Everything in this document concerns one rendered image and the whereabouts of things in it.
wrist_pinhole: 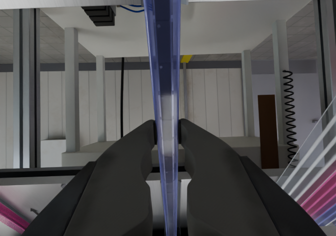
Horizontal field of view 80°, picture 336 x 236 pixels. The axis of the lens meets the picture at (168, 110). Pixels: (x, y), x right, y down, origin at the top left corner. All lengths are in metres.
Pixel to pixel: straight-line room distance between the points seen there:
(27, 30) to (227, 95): 3.04
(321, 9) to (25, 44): 0.71
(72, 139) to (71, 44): 0.29
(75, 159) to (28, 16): 0.39
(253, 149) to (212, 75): 2.77
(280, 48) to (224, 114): 2.67
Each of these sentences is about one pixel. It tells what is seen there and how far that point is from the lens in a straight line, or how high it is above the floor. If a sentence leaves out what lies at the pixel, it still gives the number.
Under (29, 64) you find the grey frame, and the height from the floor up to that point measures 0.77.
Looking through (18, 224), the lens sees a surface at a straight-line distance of 0.38.
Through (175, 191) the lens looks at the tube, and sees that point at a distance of 0.19.
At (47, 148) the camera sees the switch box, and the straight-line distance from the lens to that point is 3.36.
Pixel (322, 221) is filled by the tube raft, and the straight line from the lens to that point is 0.41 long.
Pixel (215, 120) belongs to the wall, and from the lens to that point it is 3.29.
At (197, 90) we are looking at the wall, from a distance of 3.25.
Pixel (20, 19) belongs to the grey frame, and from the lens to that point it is 0.63.
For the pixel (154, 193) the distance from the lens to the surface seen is 0.27.
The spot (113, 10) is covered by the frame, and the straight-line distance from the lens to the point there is 0.54.
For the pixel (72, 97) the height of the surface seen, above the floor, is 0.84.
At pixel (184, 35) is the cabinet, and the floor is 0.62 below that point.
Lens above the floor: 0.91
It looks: 3 degrees down
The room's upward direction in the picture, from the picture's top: 178 degrees clockwise
